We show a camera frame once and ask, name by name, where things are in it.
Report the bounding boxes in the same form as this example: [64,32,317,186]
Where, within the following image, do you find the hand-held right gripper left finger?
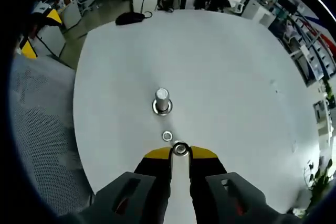
[60,147,173,224]

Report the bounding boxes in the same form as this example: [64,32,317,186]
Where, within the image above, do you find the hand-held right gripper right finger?
[189,145,305,224]

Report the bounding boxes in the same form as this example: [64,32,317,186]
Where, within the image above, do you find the shelf rack with white bins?
[272,10,336,86]

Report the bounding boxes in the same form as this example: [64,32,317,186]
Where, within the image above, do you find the black computer mouse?
[115,11,154,26]

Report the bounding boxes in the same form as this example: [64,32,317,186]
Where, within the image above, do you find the grey mesh office chair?
[10,52,95,209]

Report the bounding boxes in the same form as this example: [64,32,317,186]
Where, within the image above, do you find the large green potted plant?
[305,159,334,209]

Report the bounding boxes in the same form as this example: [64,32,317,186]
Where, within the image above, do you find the large threaded steel stud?
[152,87,174,116]

